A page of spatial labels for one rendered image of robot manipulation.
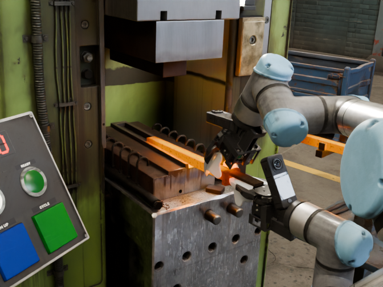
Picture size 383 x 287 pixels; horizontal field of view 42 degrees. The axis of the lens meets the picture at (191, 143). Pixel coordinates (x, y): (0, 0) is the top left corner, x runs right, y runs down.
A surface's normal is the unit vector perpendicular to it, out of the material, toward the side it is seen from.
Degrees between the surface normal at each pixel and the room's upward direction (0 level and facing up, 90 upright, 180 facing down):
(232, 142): 29
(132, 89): 90
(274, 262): 0
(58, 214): 60
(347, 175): 85
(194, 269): 90
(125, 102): 90
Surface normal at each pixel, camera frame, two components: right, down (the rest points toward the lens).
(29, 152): 0.78, -0.31
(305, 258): 0.04, -0.94
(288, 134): 0.18, 0.72
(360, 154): -0.98, -0.08
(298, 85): -0.60, 0.22
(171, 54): 0.59, 0.29
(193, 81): -0.81, 0.16
